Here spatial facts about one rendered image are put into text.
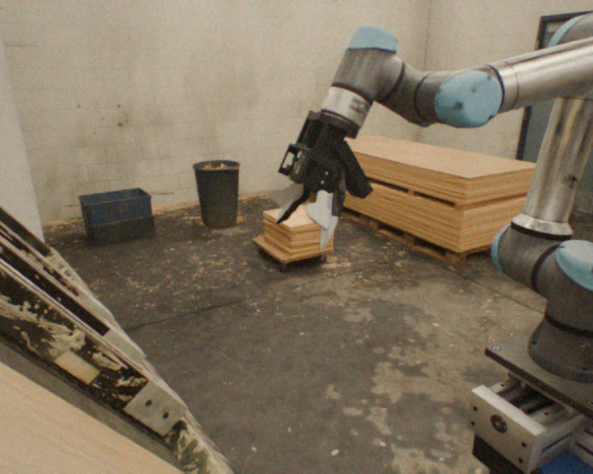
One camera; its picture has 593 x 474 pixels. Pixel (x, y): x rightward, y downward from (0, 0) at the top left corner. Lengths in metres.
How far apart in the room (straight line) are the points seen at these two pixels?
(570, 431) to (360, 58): 0.78
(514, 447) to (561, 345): 0.21
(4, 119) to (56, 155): 1.53
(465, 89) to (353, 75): 0.18
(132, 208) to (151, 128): 1.30
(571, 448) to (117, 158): 5.18
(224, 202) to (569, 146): 4.12
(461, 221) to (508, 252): 2.91
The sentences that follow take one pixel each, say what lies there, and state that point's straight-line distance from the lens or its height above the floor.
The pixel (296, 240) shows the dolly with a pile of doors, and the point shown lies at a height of 0.28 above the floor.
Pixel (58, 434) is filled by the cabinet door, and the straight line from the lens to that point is 0.59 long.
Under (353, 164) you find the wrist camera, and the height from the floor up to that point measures 1.44.
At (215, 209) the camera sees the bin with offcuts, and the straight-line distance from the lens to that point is 4.88.
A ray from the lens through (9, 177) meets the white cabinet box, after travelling 4.18.
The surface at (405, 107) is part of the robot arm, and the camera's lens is 0.78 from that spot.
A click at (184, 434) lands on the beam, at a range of 1.01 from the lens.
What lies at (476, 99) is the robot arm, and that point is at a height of 1.55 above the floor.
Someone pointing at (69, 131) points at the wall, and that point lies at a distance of 5.55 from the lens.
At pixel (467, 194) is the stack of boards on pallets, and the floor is 0.65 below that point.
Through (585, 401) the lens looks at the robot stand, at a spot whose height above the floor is 1.04.
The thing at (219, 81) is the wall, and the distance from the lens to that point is 5.89.
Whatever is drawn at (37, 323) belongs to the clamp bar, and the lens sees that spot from 0.83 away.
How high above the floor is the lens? 1.58
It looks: 20 degrees down
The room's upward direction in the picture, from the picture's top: straight up
